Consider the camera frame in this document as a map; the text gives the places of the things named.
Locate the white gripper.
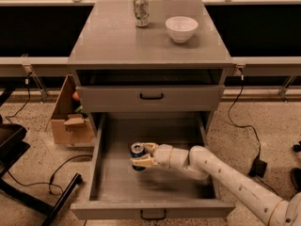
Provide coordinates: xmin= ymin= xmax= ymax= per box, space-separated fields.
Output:
xmin=130 ymin=142 xmax=173 ymax=168

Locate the blue pepsi can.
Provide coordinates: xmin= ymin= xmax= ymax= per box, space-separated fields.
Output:
xmin=130 ymin=143 xmax=145 ymax=171

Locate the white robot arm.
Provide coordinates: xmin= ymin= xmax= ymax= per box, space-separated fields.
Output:
xmin=130 ymin=142 xmax=301 ymax=226

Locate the open grey middle drawer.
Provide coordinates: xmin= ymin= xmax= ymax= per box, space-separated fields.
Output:
xmin=71 ymin=112 xmax=235 ymax=219

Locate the closed grey top drawer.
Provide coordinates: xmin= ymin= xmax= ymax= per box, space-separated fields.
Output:
xmin=76 ymin=86 xmax=224 ymax=112

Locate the grey drawer cabinet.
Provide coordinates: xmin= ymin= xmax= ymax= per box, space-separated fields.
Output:
xmin=68 ymin=0 xmax=231 ymax=126

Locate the green white soda can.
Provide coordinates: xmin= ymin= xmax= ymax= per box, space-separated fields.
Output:
xmin=134 ymin=0 xmax=149 ymax=27

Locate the cardboard box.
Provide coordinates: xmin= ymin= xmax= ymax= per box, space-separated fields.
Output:
xmin=51 ymin=74 xmax=94 ymax=146

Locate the orange ball in box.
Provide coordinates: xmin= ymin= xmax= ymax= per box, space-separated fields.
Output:
xmin=72 ymin=91 xmax=80 ymax=102

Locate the black power adapter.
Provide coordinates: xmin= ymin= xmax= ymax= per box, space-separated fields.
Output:
xmin=248 ymin=157 xmax=267 ymax=178

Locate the white ceramic bowl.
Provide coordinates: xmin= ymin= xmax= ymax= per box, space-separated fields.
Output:
xmin=166 ymin=16 xmax=198 ymax=43

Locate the black chair base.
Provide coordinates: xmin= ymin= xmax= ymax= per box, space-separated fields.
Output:
xmin=0 ymin=91 xmax=79 ymax=226

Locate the black drawer handle middle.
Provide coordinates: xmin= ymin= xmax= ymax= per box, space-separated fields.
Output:
xmin=140 ymin=209 xmax=166 ymax=220

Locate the black drawer handle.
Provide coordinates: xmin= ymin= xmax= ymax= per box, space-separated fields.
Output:
xmin=139 ymin=93 xmax=164 ymax=101
xmin=140 ymin=209 xmax=166 ymax=220

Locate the black drawer handle top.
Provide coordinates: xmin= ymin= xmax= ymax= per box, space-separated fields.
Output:
xmin=139 ymin=93 xmax=164 ymax=101

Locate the black cable left floor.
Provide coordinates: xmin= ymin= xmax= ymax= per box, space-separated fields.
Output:
xmin=7 ymin=154 xmax=93 ymax=196

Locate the black cable floor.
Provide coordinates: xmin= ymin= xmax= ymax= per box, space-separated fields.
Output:
xmin=227 ymin=75 xmax=280 ymax=196
xmin=7 ymin=154 xmax=93 ymax=196

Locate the black cable right floor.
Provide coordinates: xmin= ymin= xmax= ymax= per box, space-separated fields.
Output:
xmin=227 ymin=75 xmax=280 ymax=196

